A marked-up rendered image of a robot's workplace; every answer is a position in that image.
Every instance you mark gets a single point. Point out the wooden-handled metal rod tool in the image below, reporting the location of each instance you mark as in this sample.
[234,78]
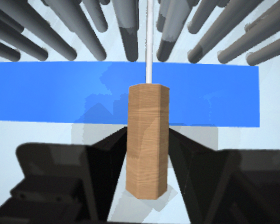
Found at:
[148,130]

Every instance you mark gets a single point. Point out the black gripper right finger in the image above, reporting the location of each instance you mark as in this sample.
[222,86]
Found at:
[202,173]

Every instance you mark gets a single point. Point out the blue tape strip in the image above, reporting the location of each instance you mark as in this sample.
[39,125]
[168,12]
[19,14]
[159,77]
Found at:
[210,95]

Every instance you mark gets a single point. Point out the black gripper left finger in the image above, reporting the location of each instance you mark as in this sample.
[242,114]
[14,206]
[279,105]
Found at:
[98,166]

